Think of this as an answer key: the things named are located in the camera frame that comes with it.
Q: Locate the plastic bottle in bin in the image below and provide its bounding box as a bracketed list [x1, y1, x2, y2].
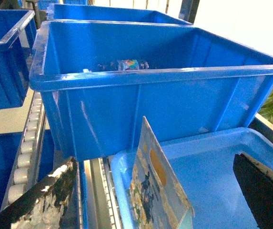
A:
[78, 59, 150, 73]

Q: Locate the flower gift bag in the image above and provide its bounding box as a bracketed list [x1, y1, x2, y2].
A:
[129, 117, 194, 229]

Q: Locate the blue bin at left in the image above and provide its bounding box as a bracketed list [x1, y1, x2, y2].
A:
[0, 10, 37, 109]

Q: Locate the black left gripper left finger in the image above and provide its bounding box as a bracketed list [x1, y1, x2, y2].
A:
[0, 156, 77, 229]

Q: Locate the blue plastic tray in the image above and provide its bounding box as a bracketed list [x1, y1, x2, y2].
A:
[111, 128, 273, 229]

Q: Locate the white roller conveyor track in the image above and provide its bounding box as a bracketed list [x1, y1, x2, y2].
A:
[1, 91, 46, 209]

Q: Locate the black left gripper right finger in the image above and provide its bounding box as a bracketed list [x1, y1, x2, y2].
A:
[233, 153, 273, 229]

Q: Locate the large blue plastic bin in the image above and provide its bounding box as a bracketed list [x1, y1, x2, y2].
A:
[29, 20, 273, 161]

